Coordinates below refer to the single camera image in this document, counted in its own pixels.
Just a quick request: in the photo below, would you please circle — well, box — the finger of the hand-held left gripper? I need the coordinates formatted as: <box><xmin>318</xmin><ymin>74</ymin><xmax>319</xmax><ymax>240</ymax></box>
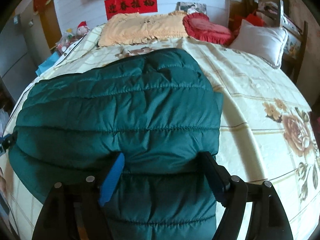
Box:
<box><xmin>0</xmin><ymin>134</ymin><xmax>18</xmax><ymax>155</ymax></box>

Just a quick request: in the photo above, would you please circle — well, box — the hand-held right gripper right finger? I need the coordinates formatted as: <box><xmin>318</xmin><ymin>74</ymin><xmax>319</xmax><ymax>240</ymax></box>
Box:
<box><xmin>200</xmin><ymin>151</ymin><xmax>294</xmax><ymax>240</ymax></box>

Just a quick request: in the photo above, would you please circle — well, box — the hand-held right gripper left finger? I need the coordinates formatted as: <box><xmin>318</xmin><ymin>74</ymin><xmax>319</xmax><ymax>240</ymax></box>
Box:
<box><xmin>32</xmin><ymin>152</ymin><xmax>125</xmax><ymax>240</ymax></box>

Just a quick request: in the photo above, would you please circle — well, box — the green quilted jacket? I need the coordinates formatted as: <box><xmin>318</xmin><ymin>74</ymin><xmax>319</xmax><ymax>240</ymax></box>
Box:
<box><xmin>7</xmin><ymin>49</ymin><xmax>224</xmax><ymax>240</ymax></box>

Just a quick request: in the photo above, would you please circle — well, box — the wooden chair with clothes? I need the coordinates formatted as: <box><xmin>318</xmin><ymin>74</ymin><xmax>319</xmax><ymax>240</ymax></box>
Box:
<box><xmin>241</xmin><ymin>0</ymin><xmax>309</xmax><ymax>84</ymax></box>

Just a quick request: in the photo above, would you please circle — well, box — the blue cloth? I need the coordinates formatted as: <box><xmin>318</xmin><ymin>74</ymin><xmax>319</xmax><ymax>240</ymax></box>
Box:
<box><xmin>36</xmin><ymin>52</ymin><xmax>63</xmax><ymax>75</ymax></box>

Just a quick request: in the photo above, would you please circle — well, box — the grey cabinet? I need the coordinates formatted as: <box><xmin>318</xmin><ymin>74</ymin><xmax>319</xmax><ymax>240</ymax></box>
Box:
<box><xmin>0</xmin><ymin>15</ymin><xmax>35</xmax><ymax>80</ymax></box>

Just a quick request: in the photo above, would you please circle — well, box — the floral cream bedspread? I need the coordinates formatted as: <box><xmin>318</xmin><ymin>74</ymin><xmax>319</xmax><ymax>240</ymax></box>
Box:
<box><xmin>0</xmin><ymin>25</ymin><xmax>320</xmax><ymax>240</ymax></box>

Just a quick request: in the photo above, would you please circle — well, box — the pile of colourful toys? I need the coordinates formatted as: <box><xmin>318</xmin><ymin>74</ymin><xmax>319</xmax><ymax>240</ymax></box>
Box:
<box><xmin>56</xmin><ymin>29</ymin><xmax>78</xmax><ymax>53</ymax></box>

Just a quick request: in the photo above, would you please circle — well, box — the wooden door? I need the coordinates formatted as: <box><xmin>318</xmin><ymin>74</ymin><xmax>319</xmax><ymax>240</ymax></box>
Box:
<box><xmin>34</xmin><ymin>0</ymin><xmax>62</xmax><ymax>48</ymax></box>

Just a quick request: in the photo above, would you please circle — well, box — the plush toy with red hat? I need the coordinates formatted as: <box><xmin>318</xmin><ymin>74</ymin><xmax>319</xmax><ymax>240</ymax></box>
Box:
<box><xmin>76</xmin><ymin>21</ymin><xmax>90</xmax><ymax>37</ymax></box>

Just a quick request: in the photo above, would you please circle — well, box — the white pillow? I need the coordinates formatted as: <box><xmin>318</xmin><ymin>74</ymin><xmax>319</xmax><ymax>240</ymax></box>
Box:
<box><xmin>229</xmin><ymin>19</ymin><xmax>289</xmax><ymax>69</ymax></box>

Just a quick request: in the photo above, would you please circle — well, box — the peach frilled pillow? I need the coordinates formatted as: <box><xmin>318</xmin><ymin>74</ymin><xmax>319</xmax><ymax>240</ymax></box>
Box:
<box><xmin>97</xmin><ymin>12</ymin><xmax>189</xmax><ymax>47</ymax></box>

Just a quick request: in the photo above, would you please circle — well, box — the red heart cushion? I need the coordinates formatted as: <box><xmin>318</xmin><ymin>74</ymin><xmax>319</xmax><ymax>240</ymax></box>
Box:
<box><xmin>182</xmin><ymin>13</ymin><xmax>235</xmax><ymax>46</ymax></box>

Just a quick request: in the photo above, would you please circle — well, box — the red bag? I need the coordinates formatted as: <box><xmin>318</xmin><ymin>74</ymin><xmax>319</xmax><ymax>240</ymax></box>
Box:
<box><xmin>234</xmin><ymin>10</ymin><xmax>265</xmax><ymax>28</ymax></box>

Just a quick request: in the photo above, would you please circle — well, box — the framed photo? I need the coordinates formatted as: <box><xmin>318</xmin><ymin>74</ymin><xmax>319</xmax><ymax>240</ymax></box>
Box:
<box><xmin>176</xmin><ymin>2</ymin><xmax>207</xmax><ymax>15</ymax></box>

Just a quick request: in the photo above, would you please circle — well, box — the red wall banner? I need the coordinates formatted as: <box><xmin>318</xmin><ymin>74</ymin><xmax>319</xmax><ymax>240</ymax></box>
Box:
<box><xmin>104</xmin><ymin>0</ymin><xmax>158</xmax><ymax>20</ymax></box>

